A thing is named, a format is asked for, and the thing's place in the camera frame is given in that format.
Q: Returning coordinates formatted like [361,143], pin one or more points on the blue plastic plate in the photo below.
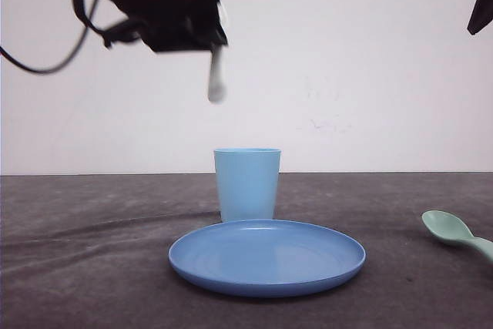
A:
[266,258]

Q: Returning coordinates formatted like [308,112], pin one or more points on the grey table mat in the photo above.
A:
[91,252]

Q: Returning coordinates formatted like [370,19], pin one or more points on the light blue plastic cup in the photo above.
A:
[246,180]

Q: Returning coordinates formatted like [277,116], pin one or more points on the white plastic fork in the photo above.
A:
[216,87]

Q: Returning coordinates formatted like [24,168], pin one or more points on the mint green plastic spoon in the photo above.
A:
[451,230]

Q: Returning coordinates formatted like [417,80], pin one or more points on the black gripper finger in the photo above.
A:
[481,16]

